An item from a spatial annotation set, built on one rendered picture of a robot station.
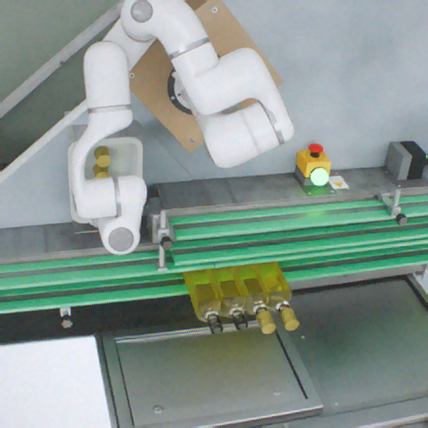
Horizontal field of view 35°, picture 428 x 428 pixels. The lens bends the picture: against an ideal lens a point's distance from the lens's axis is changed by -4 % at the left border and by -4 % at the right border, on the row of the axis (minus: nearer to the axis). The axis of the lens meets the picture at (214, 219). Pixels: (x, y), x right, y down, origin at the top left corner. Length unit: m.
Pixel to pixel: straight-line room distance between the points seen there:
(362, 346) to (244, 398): 0.39
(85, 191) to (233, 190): 0.56
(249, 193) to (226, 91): 0.51
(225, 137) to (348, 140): 0.66
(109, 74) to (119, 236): 0.31
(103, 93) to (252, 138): 0.29
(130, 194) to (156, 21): 0.33
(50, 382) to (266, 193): 0.71
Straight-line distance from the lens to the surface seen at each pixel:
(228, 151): 1.31
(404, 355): 1.86
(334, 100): 1.82
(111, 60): 1.31
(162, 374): 1.66
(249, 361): 1.70
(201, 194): 1.74
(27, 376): 1.67
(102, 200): 1.32
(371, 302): 1.99
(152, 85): 1.56
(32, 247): 1.73
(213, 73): 1.30
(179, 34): 1.30
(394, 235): 1.88
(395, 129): 1.95
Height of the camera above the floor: 2.24
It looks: 52 degrees down
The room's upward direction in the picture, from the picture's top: 156 degrees clockwise
